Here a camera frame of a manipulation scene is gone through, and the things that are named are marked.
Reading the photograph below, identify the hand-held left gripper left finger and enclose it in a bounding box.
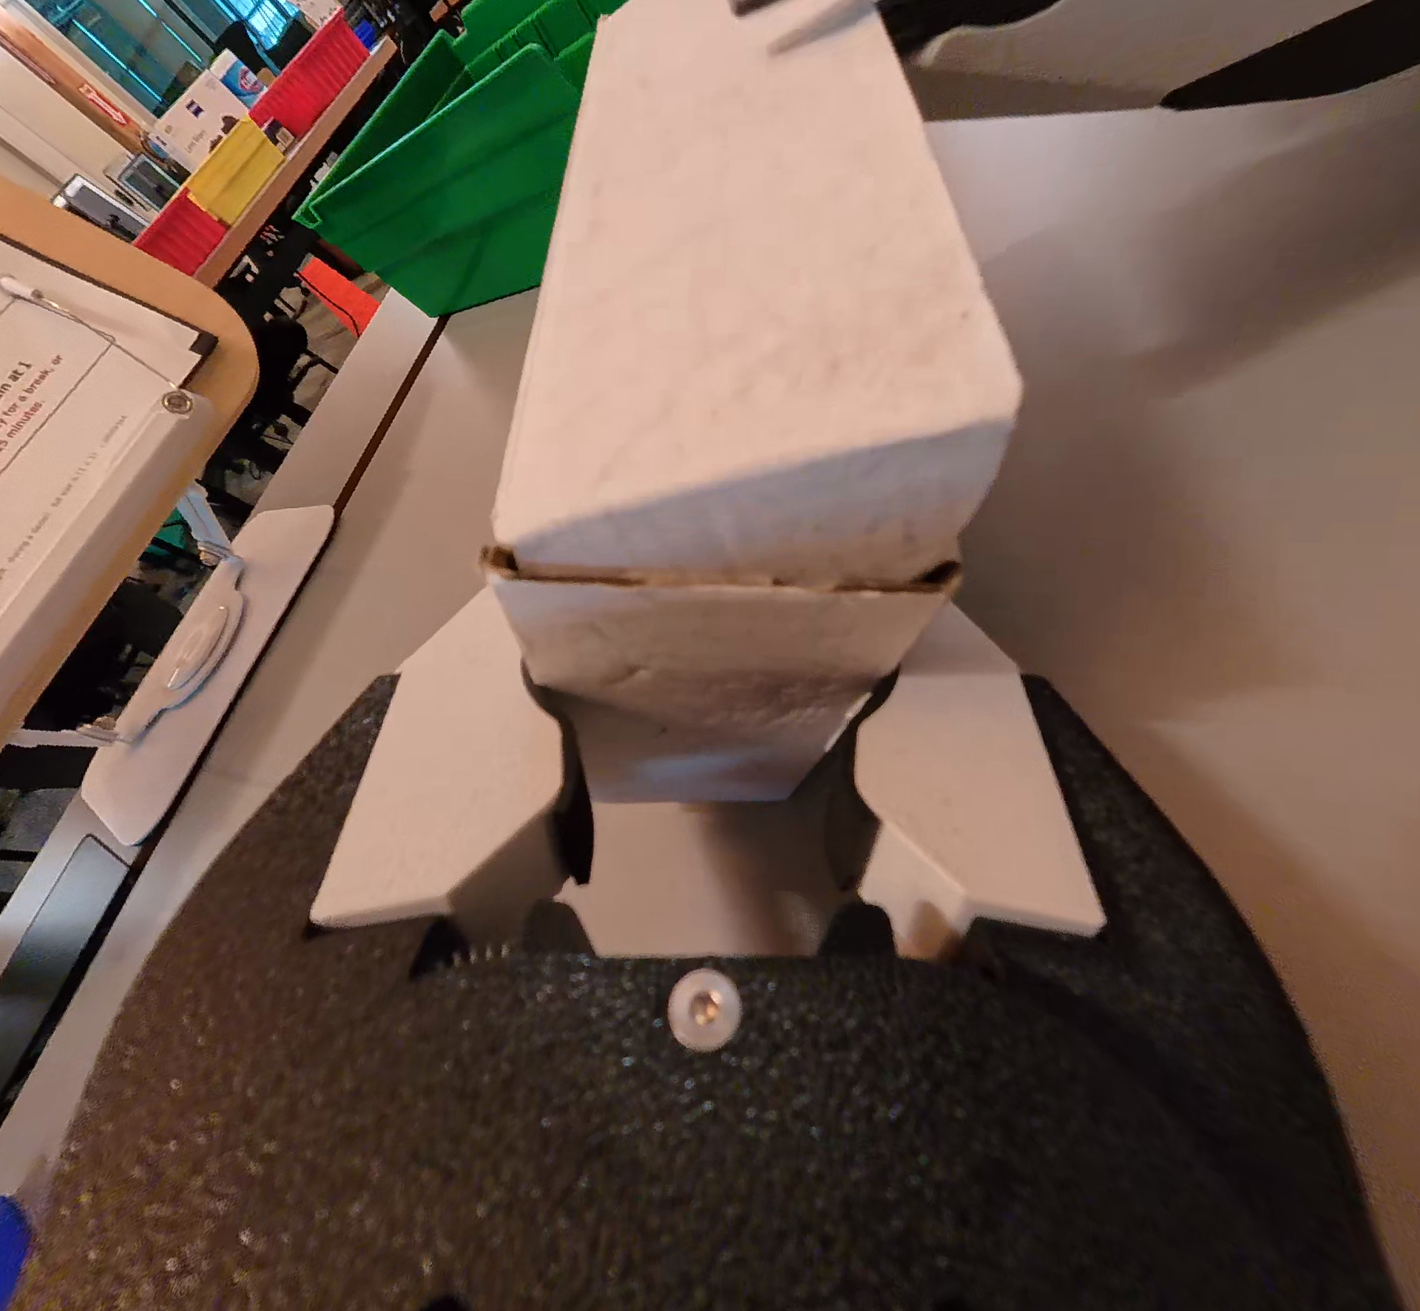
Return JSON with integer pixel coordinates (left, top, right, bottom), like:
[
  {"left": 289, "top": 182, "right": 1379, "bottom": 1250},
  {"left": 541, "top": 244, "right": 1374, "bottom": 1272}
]
[{"left": 307, "top": 590, "right": 594, "bottom": 936}]

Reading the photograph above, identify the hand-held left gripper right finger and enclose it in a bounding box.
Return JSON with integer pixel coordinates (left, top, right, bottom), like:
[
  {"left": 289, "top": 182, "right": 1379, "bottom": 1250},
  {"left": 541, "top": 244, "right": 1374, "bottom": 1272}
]
[{"left": 825, "top": 602, "right": 1110, "bottom": 958}]

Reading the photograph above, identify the white cardboard box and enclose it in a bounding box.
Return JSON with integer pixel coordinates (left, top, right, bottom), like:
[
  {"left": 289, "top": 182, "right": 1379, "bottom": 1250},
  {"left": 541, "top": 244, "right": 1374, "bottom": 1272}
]
[{"left": 480, "top": 0, "right": 1024, "bottom": 804}]

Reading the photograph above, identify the orange plastic object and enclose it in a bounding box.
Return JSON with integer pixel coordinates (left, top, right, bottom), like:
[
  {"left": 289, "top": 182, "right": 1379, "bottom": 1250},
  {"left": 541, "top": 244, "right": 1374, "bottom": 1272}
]
[{"left": 297, "top": 256, "right": 386, "bottom": 339}]

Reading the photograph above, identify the wooden instruction board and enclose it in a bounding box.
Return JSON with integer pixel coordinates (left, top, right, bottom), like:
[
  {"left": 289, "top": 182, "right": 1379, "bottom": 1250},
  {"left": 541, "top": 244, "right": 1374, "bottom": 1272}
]
[{"left": 0, "top": 177, "right": 261, "bottom": 747}]

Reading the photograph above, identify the red plastic bin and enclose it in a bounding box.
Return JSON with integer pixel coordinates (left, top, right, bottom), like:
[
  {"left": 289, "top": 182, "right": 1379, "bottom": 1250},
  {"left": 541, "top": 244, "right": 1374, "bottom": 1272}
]
[
  {"left": 249, "top": 7, "right": 372, "bottom": 131},
  {"left": 132, "top": 188, "right": 231, "bottom": 277}
]

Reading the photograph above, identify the long wooden table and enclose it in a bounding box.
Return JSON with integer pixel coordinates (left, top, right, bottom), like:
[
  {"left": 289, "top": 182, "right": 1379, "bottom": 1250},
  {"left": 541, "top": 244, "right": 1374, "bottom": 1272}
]
[{"left": 193, "top": 34, "right": 401, "bottom": 286}]

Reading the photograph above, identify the yellow plastic bin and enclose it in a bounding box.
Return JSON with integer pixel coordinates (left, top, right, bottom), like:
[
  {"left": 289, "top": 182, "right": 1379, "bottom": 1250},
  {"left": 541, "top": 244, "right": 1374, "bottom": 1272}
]
[{"left": 182, "top": 115, "right": 286, "bottom": 226}]

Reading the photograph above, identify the white printed carton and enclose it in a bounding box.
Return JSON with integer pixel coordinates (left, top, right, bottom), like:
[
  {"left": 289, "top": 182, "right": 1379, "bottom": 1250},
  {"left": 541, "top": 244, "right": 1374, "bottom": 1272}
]
[{"left": 149, "top": 52, "right": 273, "bottom": 170}]

